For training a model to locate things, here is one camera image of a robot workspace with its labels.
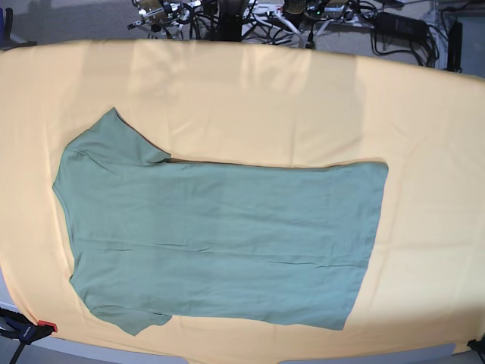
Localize blue clamp with red pad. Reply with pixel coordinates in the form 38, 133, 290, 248
1, 308, 58, 364

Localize black central stand post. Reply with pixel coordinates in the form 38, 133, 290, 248
216, 0, 245, 42

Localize yellow table cloth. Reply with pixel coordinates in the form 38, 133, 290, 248
1, 39, 484, 363

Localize black power adapter brick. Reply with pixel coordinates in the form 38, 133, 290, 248
374, 12, 429, 42

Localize tangled black cables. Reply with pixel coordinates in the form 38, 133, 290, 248
128, 0, 444, 69

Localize blue chair at left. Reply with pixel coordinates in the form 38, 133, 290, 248
1, 8, 38, 51

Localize black box on floor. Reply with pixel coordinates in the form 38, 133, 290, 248
446, 21, 463, 73

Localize green T-shirt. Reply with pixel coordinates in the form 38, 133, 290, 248
53, 109, 388, 335

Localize black clamp at right corner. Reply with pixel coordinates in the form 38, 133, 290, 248
467, 336, 485, 356

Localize white power strip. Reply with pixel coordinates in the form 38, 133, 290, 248
242, 1, 306, 27

